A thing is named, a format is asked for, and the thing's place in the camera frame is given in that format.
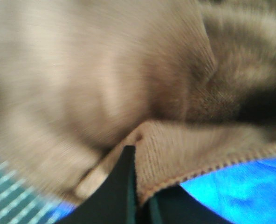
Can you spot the brown towel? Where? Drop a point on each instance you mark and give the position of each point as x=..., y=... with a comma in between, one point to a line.
x=190, y=83

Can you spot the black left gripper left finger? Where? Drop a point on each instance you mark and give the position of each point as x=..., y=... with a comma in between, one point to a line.
x=114, y=202

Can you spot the blue towel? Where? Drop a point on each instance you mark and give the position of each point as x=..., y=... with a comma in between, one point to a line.
x=241, y=194

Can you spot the teal striped towel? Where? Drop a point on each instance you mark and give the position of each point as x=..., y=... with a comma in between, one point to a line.
x=21, y=205

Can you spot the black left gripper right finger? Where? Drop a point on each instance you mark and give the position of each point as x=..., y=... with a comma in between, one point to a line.
x=175, y=206

